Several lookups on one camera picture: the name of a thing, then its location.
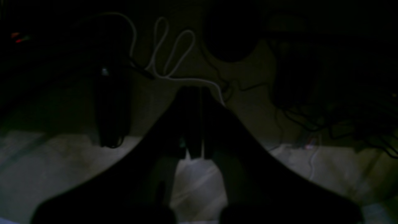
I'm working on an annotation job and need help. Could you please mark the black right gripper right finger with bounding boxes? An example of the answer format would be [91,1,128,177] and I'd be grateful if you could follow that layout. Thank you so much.
[202,87,364,224]

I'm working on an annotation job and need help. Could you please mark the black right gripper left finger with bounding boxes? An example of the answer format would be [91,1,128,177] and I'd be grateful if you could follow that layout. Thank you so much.
[31,86,202,224]

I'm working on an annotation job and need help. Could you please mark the black power adapter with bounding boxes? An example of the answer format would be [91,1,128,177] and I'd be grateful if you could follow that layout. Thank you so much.
[93,57,131,148]

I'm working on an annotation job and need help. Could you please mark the white looped cable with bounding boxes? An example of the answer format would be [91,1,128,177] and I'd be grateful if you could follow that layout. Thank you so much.
[103,12,226,105]

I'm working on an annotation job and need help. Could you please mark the tangled black cables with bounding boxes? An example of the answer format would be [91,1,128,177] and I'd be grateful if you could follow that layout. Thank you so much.
[267,93,398,159]

